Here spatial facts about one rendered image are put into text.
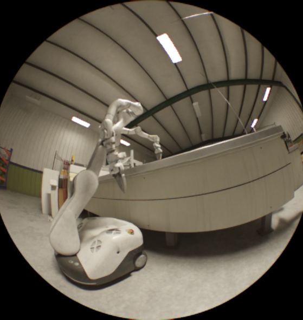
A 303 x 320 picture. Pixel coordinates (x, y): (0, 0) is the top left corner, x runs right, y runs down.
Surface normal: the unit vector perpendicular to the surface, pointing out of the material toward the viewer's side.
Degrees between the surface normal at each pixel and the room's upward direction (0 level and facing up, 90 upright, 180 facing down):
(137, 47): 176
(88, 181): 90
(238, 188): 90
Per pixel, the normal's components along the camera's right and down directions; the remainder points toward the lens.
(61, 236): 0.79, -0.26
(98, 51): 0.15, 0.92
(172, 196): -0.54, -0.23
